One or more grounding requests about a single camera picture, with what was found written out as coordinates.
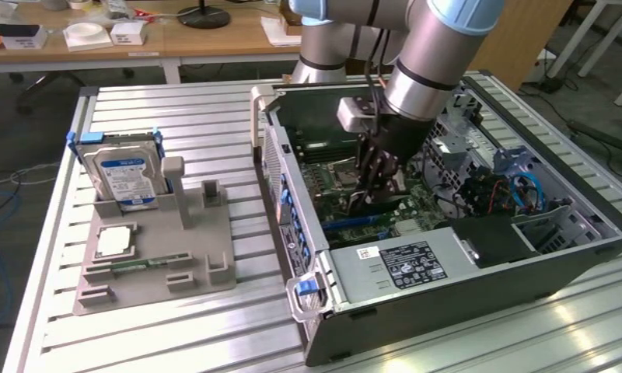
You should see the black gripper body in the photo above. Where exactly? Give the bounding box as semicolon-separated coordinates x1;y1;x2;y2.
374;112;438;166

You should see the black graphics card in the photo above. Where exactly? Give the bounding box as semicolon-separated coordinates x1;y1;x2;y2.
316;186;414;219

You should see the blue expansion slot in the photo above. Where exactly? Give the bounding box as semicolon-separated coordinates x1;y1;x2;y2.
322;215;381;232

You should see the CPU socket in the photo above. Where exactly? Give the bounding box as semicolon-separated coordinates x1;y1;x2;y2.
328;159;364;187

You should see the grey metal disk bay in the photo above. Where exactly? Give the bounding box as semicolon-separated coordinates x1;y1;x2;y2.
422;92;503;174

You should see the green motherboard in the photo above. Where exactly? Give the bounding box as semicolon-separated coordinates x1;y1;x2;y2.
284;127;458;249

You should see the grey power supply unit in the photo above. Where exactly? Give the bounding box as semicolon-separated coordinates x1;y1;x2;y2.
330;228;479;304

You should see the open black PC case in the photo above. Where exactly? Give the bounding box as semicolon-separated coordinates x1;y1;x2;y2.
251;75;622;368

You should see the wooden cabinet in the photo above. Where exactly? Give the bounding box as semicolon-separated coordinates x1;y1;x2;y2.
466;0;574;91

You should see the silver drive cage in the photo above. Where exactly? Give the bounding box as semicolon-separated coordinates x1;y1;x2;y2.
510;204;602;254

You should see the stack of white papers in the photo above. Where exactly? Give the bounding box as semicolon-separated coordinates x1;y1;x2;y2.
260;16;304;47

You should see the wooden desk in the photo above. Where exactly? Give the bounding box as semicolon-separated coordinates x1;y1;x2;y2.
0;0;447;85

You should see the hard disk in blue caddy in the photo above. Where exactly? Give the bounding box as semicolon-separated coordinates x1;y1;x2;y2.
64;126;169;214

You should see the black round lamp base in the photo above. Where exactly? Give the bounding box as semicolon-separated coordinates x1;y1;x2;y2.
177;5;232;30

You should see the green RAM stick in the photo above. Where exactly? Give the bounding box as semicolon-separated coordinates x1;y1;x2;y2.
111;258;169;275

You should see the grey parts rack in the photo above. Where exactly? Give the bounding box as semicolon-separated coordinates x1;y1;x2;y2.
72;155;239;319

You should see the silver CPU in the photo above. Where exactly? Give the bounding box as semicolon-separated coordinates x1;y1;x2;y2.
93;228;133;257

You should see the small white labelled box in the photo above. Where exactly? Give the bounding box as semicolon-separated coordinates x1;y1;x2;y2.
109;21;149;46

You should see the white square holder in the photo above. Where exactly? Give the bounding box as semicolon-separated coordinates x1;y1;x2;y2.
63;22;113;53

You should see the black chair base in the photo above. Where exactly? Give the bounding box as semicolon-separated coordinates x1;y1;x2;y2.
8;71;87;116

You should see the white box with black top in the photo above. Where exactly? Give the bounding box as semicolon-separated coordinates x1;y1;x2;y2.
0;23;49;51

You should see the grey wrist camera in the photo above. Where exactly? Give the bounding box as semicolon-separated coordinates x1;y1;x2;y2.
336;96;383;134

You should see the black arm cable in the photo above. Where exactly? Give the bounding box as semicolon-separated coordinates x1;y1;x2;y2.
363;26;391;135

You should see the red wire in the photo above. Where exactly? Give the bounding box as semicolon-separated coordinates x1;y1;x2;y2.
485;176;510;214

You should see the blue wire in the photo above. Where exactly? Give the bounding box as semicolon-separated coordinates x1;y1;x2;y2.
510;173;550;214

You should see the white table frame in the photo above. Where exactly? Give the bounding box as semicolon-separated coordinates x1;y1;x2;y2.
546;0;622;106

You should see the white floor cable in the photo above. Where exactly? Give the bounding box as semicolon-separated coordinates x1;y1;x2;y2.
0;162;63;187

